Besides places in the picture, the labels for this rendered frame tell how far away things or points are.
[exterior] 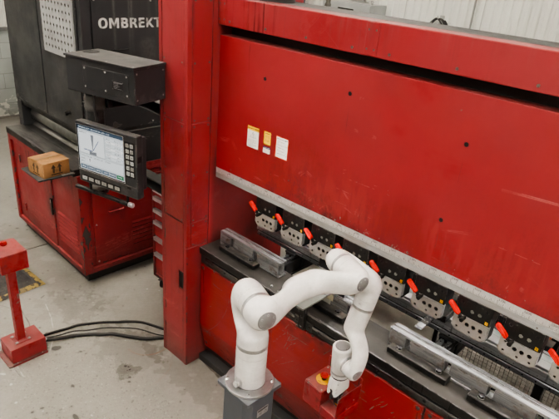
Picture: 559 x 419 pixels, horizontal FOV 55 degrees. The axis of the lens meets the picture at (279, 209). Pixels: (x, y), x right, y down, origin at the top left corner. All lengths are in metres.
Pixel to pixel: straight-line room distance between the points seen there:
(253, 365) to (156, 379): 1.68
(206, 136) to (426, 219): 1.34
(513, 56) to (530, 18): 4.49
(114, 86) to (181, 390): 1.88
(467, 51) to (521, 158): 0.42
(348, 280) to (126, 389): 2.02
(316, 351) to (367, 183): 0.94
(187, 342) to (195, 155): 1.28
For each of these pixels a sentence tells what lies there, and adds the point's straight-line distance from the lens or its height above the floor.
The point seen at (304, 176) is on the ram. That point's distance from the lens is 2.64.
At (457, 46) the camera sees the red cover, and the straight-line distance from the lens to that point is 2.10.
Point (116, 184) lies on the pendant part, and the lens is 3.08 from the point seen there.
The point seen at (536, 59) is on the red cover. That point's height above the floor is 2.26.
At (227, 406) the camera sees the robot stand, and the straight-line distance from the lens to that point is 2.23.
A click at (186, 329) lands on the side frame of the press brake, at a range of 3.56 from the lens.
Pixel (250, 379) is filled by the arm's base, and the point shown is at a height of 1.07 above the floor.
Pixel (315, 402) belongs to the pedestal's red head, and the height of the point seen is 0.70.
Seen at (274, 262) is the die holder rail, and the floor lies 0.96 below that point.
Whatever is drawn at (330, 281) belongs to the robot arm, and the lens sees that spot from 1.99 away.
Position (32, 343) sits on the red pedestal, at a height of 0.11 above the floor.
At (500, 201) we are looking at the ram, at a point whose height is 1.75.
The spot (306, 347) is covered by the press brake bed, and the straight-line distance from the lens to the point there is 2.88.
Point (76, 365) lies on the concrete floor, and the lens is 3.85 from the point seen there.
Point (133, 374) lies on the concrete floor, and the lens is 3.72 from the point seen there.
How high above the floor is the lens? 2.50
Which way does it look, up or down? 25 degrees down
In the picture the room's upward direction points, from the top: 5 degrees clockwise
